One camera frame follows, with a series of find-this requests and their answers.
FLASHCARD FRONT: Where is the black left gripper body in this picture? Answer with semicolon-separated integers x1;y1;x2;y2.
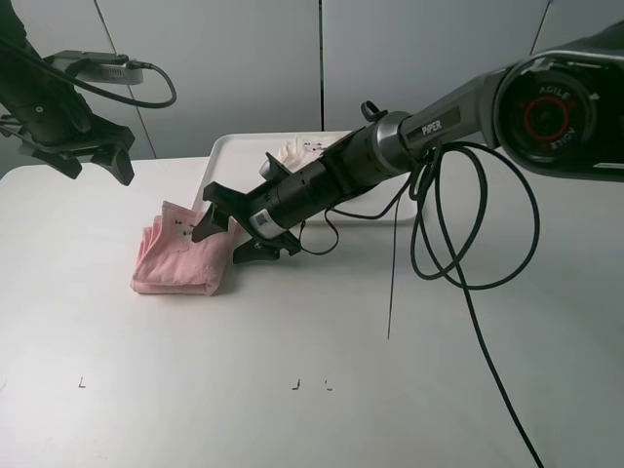
1;87;135;161

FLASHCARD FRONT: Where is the white rectangular plastic tray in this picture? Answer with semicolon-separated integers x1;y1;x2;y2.
192;131;417;227

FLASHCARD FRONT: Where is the cream white towel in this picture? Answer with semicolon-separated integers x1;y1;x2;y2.
277;135;338;173

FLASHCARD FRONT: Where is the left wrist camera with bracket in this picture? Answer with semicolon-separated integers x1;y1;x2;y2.
44;50;143;86

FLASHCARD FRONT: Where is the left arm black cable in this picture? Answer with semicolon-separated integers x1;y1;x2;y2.
0;37;177;110

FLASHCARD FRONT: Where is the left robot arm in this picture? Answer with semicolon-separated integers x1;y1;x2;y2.
1;1;135;186

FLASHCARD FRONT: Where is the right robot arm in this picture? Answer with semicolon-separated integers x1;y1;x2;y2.
191;23;623;262

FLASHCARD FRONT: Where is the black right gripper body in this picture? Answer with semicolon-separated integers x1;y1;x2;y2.
203;161;341;255

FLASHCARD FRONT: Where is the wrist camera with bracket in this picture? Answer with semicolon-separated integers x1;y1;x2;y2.
44;50;143;86
259;152;293;183

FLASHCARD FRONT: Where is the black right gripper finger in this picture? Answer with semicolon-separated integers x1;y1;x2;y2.
191;203;229;242
233;239;280;263

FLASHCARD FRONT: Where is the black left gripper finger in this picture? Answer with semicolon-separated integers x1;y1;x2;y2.
95;145;135;186
32;149;82;179

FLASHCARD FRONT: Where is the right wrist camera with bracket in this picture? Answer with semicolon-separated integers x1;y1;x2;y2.
259;152;293;183

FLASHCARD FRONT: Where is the pink towel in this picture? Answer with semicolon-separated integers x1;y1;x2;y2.
131;201;241;295

